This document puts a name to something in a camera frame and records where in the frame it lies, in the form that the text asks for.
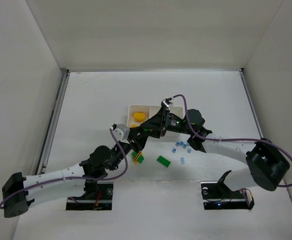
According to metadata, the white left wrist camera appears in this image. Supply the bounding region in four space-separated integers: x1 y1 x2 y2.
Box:
112 124 130 141

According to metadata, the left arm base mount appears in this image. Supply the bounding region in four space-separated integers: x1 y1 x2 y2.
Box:
65 181 114 211

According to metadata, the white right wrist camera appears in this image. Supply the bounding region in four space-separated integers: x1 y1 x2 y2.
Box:
161 97 174 111

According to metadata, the green lego plate piece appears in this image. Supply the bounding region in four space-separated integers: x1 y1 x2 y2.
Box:
131 151 145 164

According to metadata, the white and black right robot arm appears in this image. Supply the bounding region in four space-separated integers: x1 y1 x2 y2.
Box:
140 107 290 192

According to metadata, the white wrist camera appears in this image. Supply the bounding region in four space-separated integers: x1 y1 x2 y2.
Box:
161 97 174 111
112 124 130 141

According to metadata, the yellow oval butterfly lego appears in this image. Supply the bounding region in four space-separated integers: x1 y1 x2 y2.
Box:
133 112 146 123

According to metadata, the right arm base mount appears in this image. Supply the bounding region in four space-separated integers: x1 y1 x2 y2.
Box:
201 170 255 210

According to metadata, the white three-compartment container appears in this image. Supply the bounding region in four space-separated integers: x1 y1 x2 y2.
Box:
127 105 184 127

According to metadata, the green flat lego plate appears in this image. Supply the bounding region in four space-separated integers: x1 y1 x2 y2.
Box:
156 156 171 168

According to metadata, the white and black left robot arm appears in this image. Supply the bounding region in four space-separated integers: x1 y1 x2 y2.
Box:
0 125 153 218

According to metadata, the yellow striped lego brick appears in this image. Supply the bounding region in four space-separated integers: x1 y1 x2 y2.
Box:
132 151 143 165

